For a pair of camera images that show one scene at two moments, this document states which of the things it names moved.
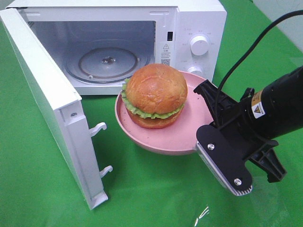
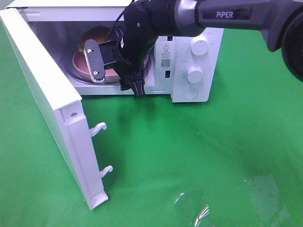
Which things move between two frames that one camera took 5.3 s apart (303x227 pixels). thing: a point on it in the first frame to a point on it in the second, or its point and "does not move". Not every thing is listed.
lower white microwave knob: [194, 70] does not move
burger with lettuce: [154, 95] to [99, 33]
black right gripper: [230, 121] to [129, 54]
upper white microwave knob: [199, 45] does not move
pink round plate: [179, 137] to [81, 65]
